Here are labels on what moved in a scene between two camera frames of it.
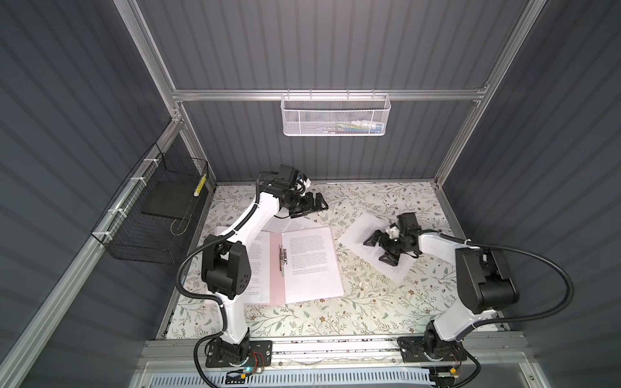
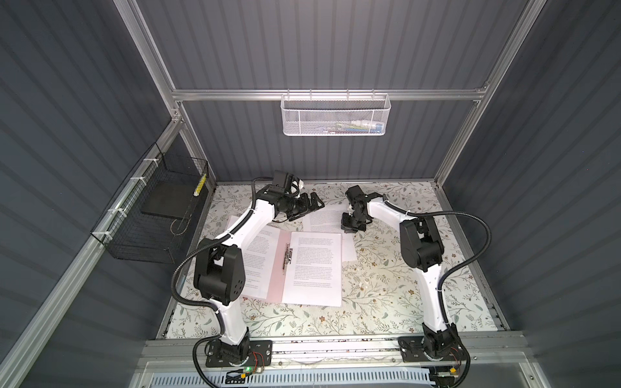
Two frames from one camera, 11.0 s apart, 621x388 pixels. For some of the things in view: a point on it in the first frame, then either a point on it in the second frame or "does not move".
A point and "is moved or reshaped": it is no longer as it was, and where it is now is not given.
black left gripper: [307, 209] does not move
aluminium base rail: [492, 361] does not move
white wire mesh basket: [331, 115] does not move
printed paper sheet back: [280, 225] to [329, 220]
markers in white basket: [358, 127] does not move
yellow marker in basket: [197, 191] does not move
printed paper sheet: [355, 237] to [314, 277]
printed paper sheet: [259, 252] is moved or reshaped
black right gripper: [390, 258] to [347, 228]
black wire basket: [149, 220] does not move
